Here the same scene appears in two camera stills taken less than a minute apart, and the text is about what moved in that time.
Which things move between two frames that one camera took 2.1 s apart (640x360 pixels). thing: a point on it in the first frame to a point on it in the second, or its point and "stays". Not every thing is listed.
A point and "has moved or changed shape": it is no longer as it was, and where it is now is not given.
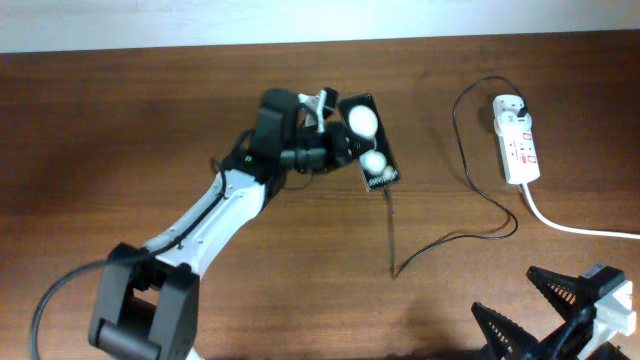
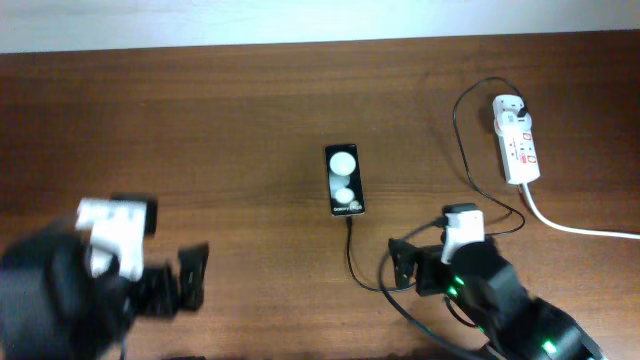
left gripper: [331, 142] to [194, 268]
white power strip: [517, 145] stays
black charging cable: [457, 90] has moved or changed shape
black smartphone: [379, 166] to [345, 186]
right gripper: [524, 342] to [409, 268]
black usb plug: [522, 112] stays
